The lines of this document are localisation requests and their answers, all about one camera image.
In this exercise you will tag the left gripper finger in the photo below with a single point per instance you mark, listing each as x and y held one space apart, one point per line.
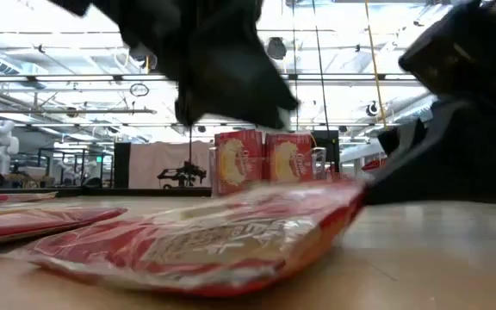
252 90

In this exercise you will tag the clear plastic basket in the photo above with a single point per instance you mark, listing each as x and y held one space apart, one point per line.
319 163

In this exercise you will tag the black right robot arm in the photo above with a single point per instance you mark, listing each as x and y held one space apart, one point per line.
467 47

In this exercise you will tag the black upright panel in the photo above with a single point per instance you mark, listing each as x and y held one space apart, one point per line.
122 165

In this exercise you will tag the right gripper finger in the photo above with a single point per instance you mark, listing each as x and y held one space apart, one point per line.
429 181

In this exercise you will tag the white curtain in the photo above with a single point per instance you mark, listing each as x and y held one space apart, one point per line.
153 163

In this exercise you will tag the white humanoid robot figure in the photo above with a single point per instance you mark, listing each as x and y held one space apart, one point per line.
0 146

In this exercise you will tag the black aluminium table frame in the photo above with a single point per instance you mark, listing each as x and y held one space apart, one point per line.
144 192

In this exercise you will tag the black background robot arm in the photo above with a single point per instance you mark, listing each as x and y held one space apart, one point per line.
183 174

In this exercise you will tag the red storage bins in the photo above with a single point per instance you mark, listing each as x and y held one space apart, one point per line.
373 165

